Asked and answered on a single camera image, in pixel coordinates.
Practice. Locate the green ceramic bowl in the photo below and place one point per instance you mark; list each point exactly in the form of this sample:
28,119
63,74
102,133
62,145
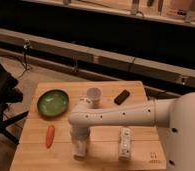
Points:
53,103

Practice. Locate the orange carrot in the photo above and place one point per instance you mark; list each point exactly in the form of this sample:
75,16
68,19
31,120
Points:
50,136

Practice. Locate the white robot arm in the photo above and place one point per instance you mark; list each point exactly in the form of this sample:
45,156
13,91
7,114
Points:
178,114

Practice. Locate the white sponge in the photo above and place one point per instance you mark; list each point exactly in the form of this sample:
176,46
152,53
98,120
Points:
80,151

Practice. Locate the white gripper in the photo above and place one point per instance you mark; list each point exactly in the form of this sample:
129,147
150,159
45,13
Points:
80,134

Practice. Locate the black rectangular block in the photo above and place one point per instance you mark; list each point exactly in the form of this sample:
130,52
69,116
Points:
122,97

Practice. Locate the wooden folding table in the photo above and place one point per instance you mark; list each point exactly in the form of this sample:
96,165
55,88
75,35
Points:
33,155

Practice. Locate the black chair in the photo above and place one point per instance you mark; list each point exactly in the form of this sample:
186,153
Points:
9,94

